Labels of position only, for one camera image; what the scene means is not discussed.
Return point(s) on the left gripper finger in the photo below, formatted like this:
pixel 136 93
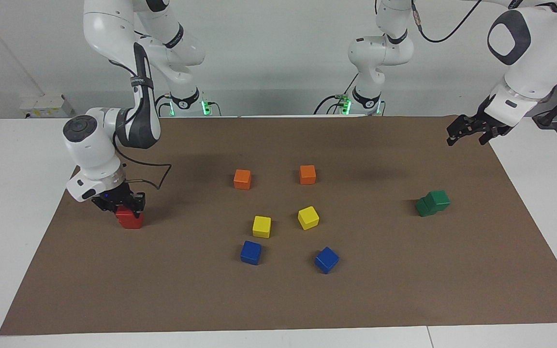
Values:
pixel 452 137
pixel 485 137

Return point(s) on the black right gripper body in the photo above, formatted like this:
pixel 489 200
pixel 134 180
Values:
pixel 116 198

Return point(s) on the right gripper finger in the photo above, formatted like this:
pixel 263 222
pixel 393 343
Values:
pixel 140 203
pixel 114 209

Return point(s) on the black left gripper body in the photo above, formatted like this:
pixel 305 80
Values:
pixel 481 124

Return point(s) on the red wooden block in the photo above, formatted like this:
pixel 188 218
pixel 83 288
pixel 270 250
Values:
pixel 124 212
pixel 132 223

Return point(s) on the green wooden block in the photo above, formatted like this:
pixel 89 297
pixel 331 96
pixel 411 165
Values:
pixel 424 208
pixel 439 199

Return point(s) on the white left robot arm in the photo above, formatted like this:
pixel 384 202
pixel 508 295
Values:
pixel 530 48

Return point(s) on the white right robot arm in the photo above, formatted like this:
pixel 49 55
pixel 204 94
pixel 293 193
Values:
pixel 95 150

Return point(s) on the orange wooden block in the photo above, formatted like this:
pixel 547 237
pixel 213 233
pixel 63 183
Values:
pixel 307 174
pixel 242 179

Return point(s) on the white power strip box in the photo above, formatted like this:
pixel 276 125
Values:
pixel 46 106

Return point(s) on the blue wooden block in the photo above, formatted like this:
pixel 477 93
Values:
pixel 250 252
pixel 327 259

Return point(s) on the yellow wooden block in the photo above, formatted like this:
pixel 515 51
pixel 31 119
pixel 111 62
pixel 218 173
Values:
pixel 308 217
pixel 261 226

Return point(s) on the brown table mat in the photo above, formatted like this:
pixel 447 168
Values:
pixel 278 290

